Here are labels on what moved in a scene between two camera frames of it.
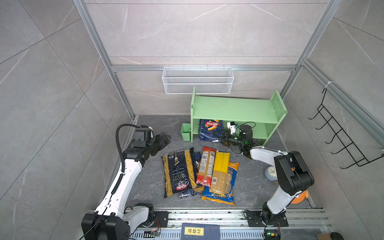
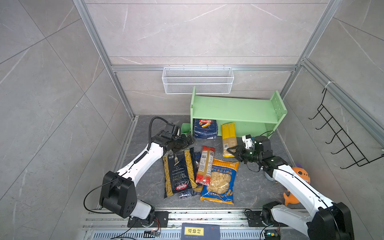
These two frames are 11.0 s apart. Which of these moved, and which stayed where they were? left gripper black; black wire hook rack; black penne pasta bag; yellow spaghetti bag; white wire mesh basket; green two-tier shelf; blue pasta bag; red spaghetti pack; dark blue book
Moved: yellow spaghetti bag; blue pasta bag; left gripper black
Stayed: dark blue book; green two-tier shelf; white wire mesh basket; black penne pasta bag; red spaghetti pack; black wire hook rack
